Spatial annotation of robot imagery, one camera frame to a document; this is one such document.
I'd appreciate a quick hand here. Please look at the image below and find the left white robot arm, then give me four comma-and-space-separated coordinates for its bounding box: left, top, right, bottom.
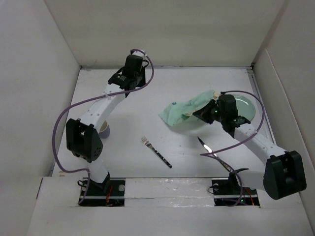
66, 51, 146, 195

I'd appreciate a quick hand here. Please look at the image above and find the purple ceramic mug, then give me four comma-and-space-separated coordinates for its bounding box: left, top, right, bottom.
98, 121, 110, 139

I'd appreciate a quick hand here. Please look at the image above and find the green flower plate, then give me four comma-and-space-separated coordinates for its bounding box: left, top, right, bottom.
232, 94, 256, 121

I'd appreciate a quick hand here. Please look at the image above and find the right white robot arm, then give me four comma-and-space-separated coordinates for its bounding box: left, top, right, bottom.
193, 94, 307, 200

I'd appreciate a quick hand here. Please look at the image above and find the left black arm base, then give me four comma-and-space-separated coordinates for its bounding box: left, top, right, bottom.
77, 174, 126, 207

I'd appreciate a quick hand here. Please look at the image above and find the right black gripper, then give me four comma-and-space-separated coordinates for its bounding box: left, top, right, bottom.
192, 98, 225, 124

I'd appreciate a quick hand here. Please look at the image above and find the fork with black handle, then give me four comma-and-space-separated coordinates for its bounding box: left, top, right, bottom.
141, 136, 172, 169

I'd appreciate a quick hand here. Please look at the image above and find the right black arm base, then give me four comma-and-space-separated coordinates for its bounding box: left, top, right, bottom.
207, 170, 260, 207

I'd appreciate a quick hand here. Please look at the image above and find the knife with dark handle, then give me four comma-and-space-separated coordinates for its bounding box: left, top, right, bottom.
197, 137, 233, 172

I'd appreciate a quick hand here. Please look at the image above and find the green cartoon placemat cloth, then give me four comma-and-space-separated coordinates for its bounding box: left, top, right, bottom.
159, 90, 220, 127

